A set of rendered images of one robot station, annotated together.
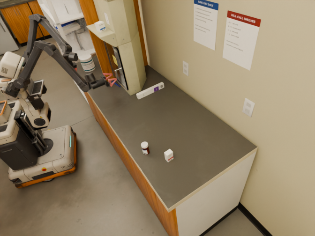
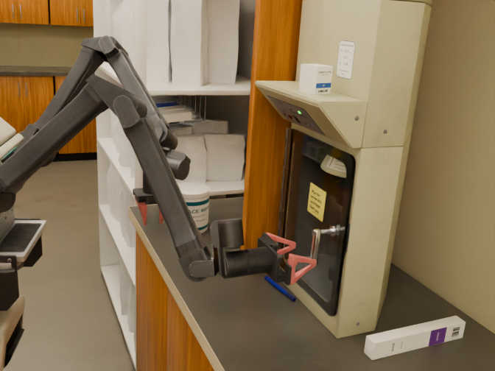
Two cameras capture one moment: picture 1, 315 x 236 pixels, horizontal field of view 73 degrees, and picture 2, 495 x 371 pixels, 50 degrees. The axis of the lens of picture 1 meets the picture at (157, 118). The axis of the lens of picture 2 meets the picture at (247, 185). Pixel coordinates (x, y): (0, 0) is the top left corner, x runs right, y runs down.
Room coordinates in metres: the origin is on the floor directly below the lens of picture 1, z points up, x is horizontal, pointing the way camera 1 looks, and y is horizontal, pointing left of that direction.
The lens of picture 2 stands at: (0.45, 0.41, 1.67)
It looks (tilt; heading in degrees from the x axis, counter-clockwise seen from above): 18 degrees down; 2
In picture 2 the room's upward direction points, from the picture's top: 4 degrees clockwise
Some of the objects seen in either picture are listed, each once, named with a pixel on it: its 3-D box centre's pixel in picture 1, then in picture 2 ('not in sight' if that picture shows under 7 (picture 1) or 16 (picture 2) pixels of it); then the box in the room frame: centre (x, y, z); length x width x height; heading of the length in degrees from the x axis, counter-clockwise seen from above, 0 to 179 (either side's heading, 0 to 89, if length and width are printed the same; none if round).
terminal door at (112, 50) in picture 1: (116, 64); (311, 218); (1.69, 0.29, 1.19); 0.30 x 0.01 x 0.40; 26
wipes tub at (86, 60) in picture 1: (87, 62); (189, 207); (2.16, 0.66, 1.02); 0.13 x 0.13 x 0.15
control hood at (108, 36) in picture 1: (101, 35); (303, 111); (1.67, 0.33, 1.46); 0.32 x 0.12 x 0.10; 26
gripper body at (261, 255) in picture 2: (101, 82); (258, 260); (1.52, 0.41, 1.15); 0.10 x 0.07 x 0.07; 26
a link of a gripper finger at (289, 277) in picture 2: (110, 80); (295, 263); (1.52, 0.33, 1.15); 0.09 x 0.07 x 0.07; 116
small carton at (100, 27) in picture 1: (100, 26); (315, 79); (1.64, 0.32, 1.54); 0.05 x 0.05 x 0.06; 43
